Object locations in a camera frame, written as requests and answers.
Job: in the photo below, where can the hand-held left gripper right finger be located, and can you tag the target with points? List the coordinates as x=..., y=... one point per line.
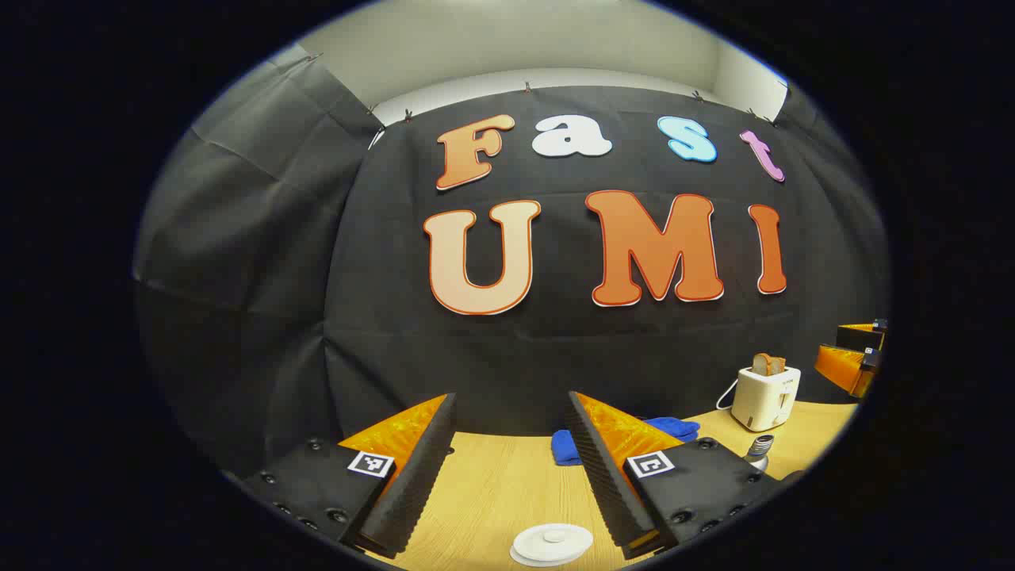
x=603, y=476

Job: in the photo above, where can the white teacup lid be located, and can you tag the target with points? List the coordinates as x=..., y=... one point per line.
x=567, y=541

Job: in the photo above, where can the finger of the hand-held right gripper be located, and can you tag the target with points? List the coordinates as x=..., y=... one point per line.
x=840, y=365
x=860, y=337

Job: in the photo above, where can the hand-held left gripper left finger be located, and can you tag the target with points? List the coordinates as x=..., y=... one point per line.
x=420, y=484

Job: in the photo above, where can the silver water bottle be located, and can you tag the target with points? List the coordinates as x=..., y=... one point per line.
x=760, y=454

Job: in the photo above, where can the bread slice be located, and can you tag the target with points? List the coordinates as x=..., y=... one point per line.
x=767, y=365

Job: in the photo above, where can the blue towel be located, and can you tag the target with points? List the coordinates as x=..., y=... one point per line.
x=564, y=448

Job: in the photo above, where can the white toaster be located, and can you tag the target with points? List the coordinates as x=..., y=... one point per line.
x=765, y=400

